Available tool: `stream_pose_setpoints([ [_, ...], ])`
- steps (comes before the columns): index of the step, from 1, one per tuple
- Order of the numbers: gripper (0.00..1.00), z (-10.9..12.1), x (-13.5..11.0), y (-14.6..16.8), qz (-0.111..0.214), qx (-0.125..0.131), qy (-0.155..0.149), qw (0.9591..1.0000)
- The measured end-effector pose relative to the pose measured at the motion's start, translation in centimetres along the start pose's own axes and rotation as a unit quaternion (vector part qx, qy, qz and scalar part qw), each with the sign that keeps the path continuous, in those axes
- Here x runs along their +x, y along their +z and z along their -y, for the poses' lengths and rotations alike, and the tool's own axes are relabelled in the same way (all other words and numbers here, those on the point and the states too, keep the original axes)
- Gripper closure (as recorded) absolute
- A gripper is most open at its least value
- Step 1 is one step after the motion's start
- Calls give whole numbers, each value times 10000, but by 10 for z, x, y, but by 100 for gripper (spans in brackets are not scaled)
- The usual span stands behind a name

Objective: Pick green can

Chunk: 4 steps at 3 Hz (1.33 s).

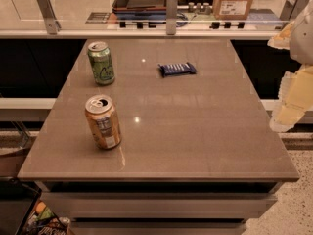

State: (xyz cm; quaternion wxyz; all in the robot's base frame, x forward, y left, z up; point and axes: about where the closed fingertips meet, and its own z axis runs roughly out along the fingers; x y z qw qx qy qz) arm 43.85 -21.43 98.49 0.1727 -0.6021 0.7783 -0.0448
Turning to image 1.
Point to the orange soda can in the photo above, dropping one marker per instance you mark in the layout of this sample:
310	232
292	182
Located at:
102	118

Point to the cardboard box with label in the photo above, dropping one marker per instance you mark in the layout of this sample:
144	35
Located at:
231	9

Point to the left metal glass bracket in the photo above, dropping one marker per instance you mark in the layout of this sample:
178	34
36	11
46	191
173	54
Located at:
51	23

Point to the upper white drawer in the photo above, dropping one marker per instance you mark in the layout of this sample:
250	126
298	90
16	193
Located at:
158	205

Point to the snack bag basket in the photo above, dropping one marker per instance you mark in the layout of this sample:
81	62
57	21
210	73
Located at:
40	219

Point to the middle metal glass bracket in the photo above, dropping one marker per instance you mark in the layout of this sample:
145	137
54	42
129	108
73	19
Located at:
171	16

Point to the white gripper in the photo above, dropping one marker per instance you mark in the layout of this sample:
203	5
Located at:
303	38

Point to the blue snack bar wrapper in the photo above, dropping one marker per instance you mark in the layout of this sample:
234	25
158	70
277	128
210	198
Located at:
177	69

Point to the green soda can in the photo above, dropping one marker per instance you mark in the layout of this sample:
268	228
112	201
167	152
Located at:
100	58

